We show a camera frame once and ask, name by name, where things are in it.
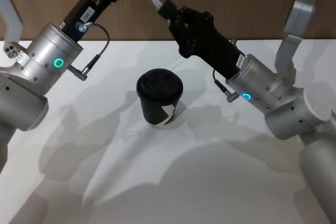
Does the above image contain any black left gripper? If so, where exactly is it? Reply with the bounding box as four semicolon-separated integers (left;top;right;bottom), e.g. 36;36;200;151
62;0;132;42

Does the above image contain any thin dark gripper cable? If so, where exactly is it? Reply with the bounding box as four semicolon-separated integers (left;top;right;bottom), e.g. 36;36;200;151
212;68;238;102
68;22;111;82

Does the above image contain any black paper cup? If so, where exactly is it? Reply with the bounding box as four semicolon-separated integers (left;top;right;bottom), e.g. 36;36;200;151
141;94;186;130

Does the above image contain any thin dark left gripper cable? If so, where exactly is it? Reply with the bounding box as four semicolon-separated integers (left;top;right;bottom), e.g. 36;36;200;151
68;22;111;82

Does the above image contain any thin dark right gripper cable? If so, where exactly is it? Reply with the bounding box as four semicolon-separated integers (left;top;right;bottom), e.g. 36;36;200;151
212;68;238;102

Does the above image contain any black cup lid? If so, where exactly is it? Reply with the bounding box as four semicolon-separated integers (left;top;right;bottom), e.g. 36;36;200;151
135;68;184;102

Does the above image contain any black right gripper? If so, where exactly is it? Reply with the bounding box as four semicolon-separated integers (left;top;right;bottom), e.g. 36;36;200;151
158;0;246;79

